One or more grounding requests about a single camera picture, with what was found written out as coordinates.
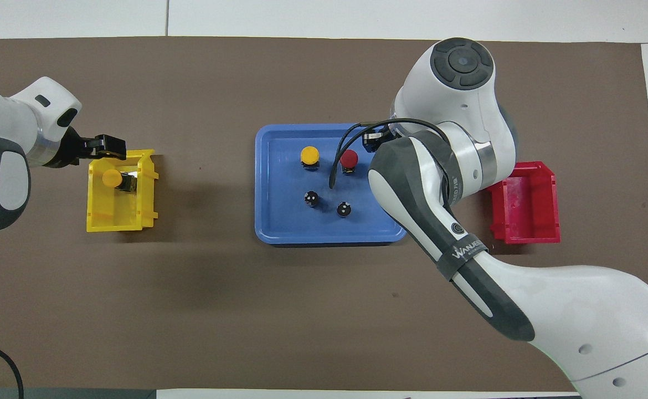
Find blue plastic tray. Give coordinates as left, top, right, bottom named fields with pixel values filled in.
left=255, top=123, right=408, bottom=246

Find yellow plastic bin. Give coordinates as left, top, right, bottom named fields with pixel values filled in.
left=86, top=149, right=160, bottom=233

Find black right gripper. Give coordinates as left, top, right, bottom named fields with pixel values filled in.
left=362, top=125, right=394, bottom=154

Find black strap white print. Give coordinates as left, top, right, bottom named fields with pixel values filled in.
left=435, top=236, right=489, bottom=282
left=413, top=133, right=463, bottom=207

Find brown table mat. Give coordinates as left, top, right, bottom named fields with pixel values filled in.
left=0, top=36, right=648, bottom=393

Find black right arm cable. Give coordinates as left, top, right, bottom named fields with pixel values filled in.
left=328, top=118, right=457, bottom=192

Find red plastic bin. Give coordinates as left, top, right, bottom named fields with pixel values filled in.
left=487, top=161, right=562, bottom=244

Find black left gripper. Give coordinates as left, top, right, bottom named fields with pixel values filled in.
left=55, top=126, right=128, bottom=168

